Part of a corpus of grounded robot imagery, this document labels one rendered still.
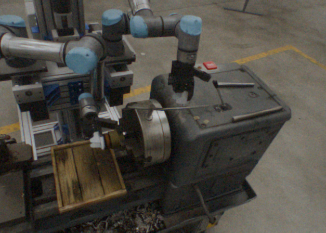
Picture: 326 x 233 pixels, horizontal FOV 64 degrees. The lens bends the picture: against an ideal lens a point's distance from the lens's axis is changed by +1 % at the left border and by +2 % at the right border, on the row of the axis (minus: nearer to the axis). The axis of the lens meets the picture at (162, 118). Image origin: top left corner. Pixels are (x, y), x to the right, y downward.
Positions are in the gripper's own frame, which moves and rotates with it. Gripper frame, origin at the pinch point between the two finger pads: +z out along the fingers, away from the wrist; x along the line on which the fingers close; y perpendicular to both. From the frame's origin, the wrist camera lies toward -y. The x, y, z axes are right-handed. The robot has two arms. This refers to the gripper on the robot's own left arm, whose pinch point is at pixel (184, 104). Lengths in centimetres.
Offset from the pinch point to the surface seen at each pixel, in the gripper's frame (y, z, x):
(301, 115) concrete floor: -228, 114, -94
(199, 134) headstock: -2.4, 8.2, 11.3
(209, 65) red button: -30.5, -1.6, -30.2
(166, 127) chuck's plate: 7.4, 10.5, -0.3
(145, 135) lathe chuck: 17.4, 11.8, 0.8
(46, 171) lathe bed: 60, 41, -22
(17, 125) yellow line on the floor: 88, 104, -158
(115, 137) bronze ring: 28.0, 18.0, -9.2
